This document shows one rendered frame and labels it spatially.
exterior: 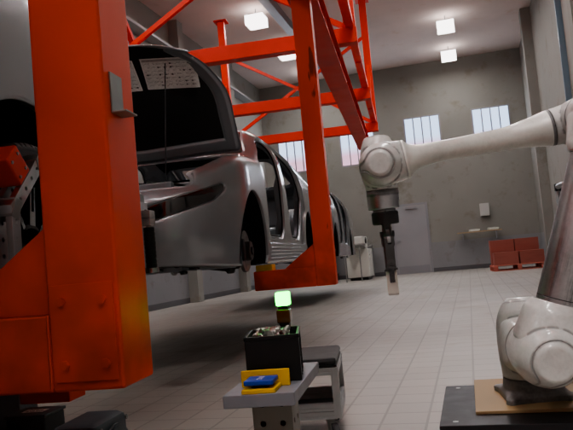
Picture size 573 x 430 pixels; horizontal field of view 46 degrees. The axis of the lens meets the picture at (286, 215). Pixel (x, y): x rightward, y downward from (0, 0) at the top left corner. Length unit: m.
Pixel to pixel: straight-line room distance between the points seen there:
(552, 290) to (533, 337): 0.13
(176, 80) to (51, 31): 3.86
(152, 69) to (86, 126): 3.90
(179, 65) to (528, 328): 4.01
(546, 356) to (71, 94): 1.22
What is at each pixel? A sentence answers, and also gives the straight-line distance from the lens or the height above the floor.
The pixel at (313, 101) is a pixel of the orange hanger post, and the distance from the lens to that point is 5.69.
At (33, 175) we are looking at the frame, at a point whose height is 1.05.
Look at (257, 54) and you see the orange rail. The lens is 8.35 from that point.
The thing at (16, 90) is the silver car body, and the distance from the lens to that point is 2.23.
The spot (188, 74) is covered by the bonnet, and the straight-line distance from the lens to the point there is 5.34.
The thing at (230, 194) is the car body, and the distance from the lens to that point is 4.77.
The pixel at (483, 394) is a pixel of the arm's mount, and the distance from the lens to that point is 2.08.
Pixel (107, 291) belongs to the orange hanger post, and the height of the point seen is 0.72.
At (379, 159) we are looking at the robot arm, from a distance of 1.69.
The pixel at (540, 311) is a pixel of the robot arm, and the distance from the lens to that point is 1.76.
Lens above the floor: 0.75
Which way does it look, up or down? 4 degrees up
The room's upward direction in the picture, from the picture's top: 5 degrees counter-clockwise
